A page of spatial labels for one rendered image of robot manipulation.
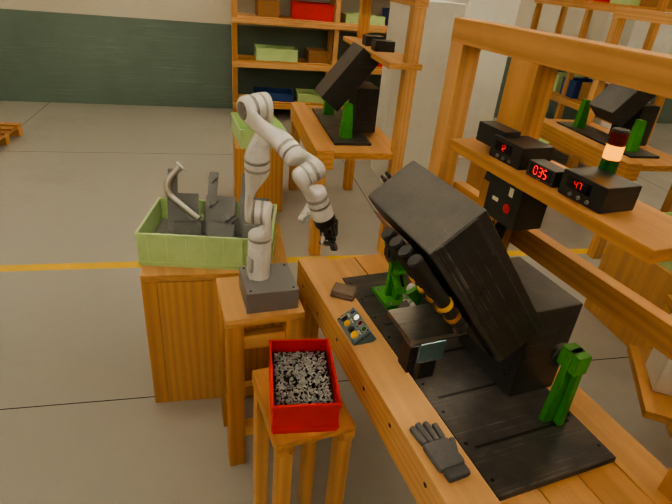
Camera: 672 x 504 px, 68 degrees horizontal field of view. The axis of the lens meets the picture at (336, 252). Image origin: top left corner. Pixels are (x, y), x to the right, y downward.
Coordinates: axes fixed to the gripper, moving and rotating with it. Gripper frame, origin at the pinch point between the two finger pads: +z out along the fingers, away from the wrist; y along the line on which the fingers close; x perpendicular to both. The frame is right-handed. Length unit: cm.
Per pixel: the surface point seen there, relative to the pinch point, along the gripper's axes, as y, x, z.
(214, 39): 526, 433, 110
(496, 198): 29, -51, 0
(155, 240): 7, 96, 12
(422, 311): -14.0, -33.5, 12.6
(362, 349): -20.7, -11.1, 30.0
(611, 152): 26, -84, -20
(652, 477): -35, -101, 48
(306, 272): 16.0, 28.7, 34.1
